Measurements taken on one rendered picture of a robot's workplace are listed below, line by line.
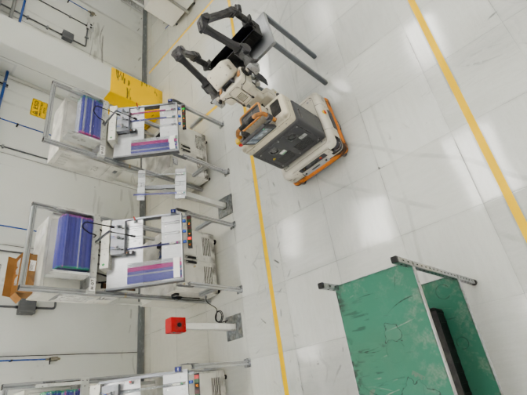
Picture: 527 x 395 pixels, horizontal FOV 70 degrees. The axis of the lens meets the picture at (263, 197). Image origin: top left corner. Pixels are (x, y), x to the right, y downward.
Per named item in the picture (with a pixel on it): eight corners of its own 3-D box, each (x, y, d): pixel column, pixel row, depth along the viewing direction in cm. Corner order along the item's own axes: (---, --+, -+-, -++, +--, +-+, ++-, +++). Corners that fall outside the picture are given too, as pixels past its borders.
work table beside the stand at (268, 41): (328, 83, 379) (274, 41, 326) (278, 125, 417) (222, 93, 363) (316, 54, 402) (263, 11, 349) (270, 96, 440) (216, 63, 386)
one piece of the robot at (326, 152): (333, 152, 328) (328, 149, 322) (299, 177, 350) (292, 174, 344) (332, 150, 329) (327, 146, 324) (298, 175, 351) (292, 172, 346)
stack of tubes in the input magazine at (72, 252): (93, 218, 359) (63, 212, 341) (89, 270, 335) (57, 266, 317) (88, 223, 366) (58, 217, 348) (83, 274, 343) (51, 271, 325)
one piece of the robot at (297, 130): (336, 143, 331) (270, 103, 275) (291, 175, 360) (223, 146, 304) (325, 115, 348) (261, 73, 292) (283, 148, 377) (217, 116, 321)
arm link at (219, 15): (200, 29, 292) (206, 18, 284) (194, 23, 292) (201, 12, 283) (232, 18, 321) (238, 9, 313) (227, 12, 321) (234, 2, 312)
